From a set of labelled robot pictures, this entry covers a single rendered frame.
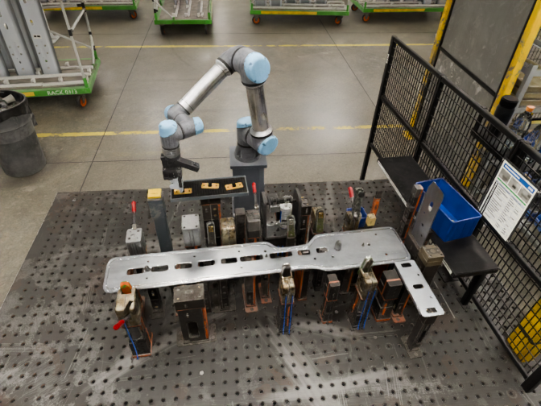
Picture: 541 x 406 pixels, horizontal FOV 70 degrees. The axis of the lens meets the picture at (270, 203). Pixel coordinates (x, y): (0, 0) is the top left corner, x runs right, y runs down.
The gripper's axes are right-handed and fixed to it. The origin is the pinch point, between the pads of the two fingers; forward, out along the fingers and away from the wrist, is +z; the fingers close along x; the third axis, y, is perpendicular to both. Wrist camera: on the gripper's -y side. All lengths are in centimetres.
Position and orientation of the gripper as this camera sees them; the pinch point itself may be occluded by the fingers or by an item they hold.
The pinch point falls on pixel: (182, 188)
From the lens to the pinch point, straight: 189.2
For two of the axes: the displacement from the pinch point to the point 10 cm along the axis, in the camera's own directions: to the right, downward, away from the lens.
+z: -0.3, 7.5, 6.6
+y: -9.9, 0.8, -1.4
